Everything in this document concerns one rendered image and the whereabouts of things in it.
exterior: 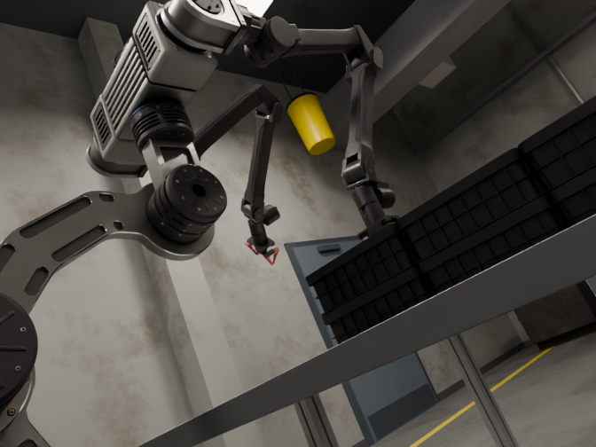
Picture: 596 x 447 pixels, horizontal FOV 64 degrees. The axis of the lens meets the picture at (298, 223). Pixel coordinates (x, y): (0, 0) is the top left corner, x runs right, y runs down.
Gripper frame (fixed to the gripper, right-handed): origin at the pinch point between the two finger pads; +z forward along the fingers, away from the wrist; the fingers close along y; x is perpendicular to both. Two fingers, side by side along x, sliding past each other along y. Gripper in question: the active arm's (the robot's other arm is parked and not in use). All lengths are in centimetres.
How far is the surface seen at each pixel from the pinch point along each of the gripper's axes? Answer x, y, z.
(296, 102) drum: -304, 219, -289
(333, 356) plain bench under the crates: 59, -24, 20
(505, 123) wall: -657, 122, -239
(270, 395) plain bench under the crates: 58, -10, 21
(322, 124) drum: -317, 208, -250
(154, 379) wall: -75, 282, -30
